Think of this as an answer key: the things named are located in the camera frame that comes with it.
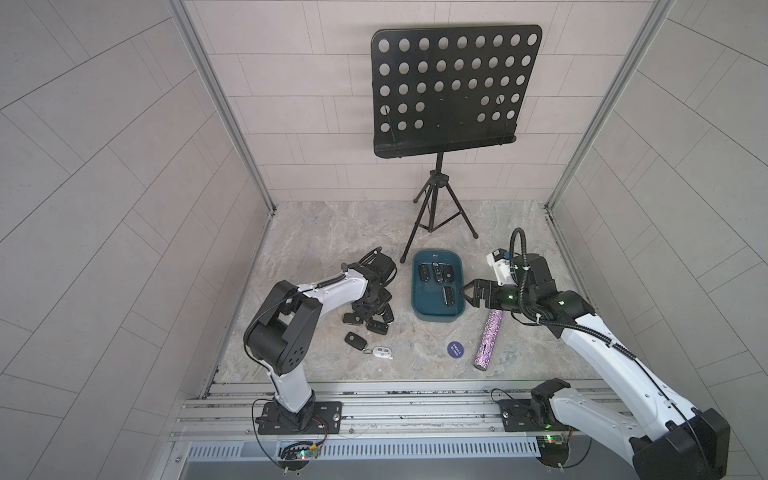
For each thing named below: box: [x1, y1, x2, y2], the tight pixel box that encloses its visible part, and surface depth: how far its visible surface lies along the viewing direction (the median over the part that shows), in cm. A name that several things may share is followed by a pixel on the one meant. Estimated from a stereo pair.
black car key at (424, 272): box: [418, 263, 430, 282], surface depth 98 cm
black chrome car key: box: [442, 265, 455, 283], surface depth 98 cm
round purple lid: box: [447, 341, 465, 359], surface depth 84 cm
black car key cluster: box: [382, 303, 394, 323], surface depth 88 cm
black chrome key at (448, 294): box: [442, 286, 455, 306], surface depth 93 cm
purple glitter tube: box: [474, 310, 505, 371], surface depth 82 cm
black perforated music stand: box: [371, 24, 543, 263], surface depth 67 cm
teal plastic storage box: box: [412, 249, 465, 323], surface depth 97 cm
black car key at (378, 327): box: [367, 320, 389, 335], surface depth 86 cm
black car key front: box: [344, 331, 367, 351], surface depth 84 cm
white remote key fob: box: [372, 346, 393, 360], surface depth 82 cm
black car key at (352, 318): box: [342, 312, 363, 325], surface depth 88 cm
